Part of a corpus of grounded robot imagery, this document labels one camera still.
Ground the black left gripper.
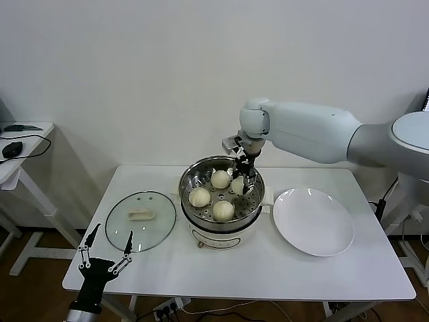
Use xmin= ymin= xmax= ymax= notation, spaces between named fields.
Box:
xmin=68 ymin=223 xmax=135 ymax=313

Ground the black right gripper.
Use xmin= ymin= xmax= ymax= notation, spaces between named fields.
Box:
xmin=230 ymin=152 xmax=256 ymax=196

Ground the round glass pot lid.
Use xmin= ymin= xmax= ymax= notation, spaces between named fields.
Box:
xmin=104 ymin=191 xmax=178 ymax=254

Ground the steel perforated steamer basket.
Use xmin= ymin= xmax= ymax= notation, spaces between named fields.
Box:
xmin=178 ymin=155 xmax=265 ymax=225

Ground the cream electric cooker base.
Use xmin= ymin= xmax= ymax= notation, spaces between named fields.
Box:
xmin=170 ymin=182 xmax=275 ymax=251

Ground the white round plate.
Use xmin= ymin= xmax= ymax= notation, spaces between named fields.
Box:
xmin=271 ymin=187 xmax=355 ymax=258

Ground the white power strip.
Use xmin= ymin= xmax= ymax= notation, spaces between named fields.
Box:
xmin=151 ymin=296 xmax=192 ymax=320

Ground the white side table with mouse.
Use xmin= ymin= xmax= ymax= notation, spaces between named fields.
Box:
xmin=0 ymin=121 xmax=84 ymax=278

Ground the black computer mouse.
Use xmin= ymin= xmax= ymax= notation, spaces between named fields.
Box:
xmin=1 ymin=141 xmax=24 ymax=159

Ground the dark green flat tool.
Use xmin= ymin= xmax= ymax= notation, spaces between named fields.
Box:
xmin=3 ymin=123 xmax=44 ymax=132

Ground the white side table with laptop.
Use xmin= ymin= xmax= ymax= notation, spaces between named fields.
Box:
xmin=381 ymin=182 xmax=429 ymax=288

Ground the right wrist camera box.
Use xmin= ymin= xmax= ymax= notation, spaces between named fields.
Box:
xmin=221 ymin=135 xmax=244 ymax=154

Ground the black mouse cable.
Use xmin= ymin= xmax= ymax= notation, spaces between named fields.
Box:
xmin=0 ymin=134 xmax=52 ymax=166

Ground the white floor cable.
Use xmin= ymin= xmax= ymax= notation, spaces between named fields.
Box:
xmin=180 ymin=299 xmax=290 ymax=322

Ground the black adapter cable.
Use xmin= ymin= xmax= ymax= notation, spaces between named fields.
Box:
xmin=367 ymin=176 xmax=400 ymax=219

